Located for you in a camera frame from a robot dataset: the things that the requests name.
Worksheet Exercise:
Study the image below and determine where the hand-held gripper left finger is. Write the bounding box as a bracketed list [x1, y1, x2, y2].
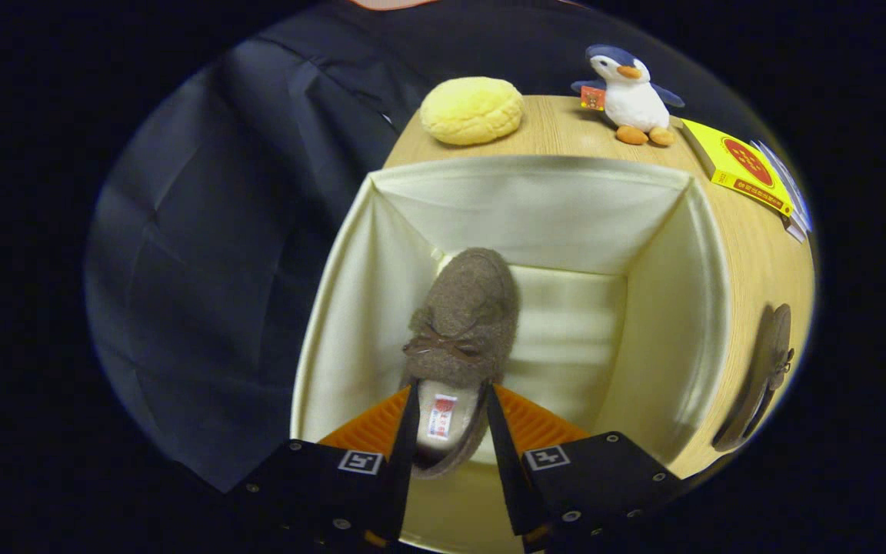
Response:
[228, 383, 422, 551]

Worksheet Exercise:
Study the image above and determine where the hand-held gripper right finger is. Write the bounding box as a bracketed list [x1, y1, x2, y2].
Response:
[485, 382, 684, 553]

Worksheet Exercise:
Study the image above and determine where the brown fuzzy shoe with bow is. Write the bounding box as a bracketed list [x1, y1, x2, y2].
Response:
[712, 302, 796, 453]
[399, 246, 521, 482]

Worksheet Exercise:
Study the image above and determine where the cream fabric storage box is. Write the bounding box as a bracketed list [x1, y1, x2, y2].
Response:
[289, 154, 732, 554]

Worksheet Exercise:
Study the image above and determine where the yellow bun plush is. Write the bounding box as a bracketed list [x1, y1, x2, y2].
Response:
[420, 76, 525, 147]

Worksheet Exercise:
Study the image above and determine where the yellow book with red circle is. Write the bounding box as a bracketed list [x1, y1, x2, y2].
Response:
[680, 118, 794, 218]

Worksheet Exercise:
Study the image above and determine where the blue white penguin plush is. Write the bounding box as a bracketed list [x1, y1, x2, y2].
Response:
[571, 44, 684, 147]

